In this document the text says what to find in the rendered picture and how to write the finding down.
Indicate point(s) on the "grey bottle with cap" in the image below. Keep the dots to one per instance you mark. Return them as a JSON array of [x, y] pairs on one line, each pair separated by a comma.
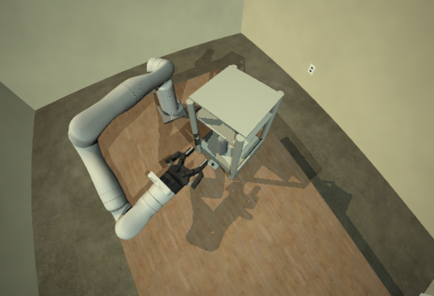
[[221, 146]]

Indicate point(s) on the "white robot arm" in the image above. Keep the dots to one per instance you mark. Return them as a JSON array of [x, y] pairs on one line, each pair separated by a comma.
[[86, 127]]

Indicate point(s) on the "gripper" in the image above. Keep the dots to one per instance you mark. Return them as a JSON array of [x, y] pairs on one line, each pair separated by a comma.
[[178, 176]]

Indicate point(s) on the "grey metal shelving unit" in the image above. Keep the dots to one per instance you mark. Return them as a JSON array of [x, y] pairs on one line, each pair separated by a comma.
[[234, 104]]

